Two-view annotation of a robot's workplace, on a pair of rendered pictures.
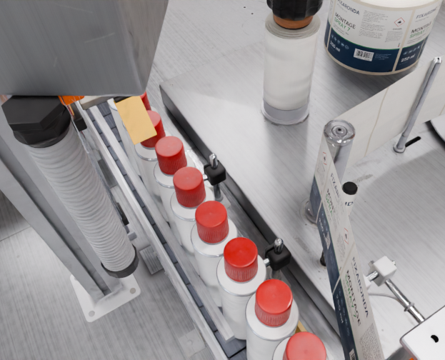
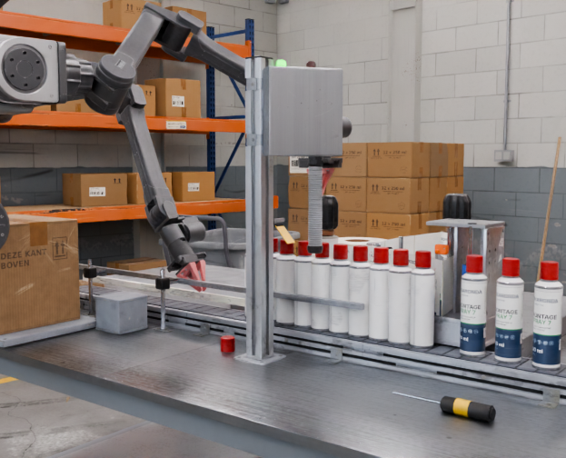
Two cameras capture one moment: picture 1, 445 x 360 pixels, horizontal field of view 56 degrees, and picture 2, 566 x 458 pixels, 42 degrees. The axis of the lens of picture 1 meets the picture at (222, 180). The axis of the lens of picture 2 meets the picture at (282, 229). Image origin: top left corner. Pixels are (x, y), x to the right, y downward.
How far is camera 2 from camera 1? 152 cm
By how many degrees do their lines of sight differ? 53
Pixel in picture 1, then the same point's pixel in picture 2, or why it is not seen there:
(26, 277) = (202, 362)
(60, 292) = (232, 362)
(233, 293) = (362, 266)
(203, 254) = (341, 265)
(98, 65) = (334, 144)
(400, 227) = not seen: hidden behind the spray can
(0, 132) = (269, 196)
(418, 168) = not seen: hidden behind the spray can
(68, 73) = (326, 147)
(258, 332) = (379, 268)
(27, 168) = (270, 219)
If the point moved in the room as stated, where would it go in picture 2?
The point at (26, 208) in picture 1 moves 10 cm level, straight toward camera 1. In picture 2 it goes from (263, 243) to (304, 244)
